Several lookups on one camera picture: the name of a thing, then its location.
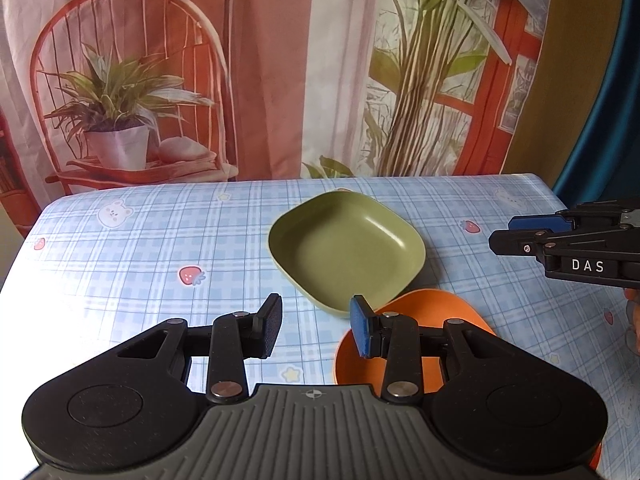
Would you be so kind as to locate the orange round plate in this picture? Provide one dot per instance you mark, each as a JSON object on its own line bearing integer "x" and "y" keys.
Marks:
{"x": 425, "y": 305}

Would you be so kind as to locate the printed backdrop cloth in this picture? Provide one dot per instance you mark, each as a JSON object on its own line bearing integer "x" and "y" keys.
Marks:
{"x": 280, "y": 70}

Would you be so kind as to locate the green square plate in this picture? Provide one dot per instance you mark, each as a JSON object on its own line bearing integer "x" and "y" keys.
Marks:
{"x": 345, "y": 250}

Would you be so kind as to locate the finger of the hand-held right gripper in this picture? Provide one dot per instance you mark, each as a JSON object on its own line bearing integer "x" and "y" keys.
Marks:
{"x": 515, "y": 242}
{"x": 535, "y": 223}

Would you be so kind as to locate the blue checked tablecloth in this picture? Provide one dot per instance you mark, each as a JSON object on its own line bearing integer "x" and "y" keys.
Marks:
{"x": 150, "y": 260}

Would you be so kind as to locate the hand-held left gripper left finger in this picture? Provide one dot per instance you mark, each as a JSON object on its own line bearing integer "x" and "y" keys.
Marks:
{"x": 270, "y": 329}

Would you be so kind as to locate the blue curtain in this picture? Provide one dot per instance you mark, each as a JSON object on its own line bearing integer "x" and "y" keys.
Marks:
{"x": 610, "y": 125}

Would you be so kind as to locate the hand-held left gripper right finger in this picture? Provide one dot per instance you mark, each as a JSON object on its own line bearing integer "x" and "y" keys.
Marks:
{"x": 361, "y": 330}

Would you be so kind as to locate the person's right hand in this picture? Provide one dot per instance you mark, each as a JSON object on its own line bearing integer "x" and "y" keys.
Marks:
{"x": 633, "y": 317}

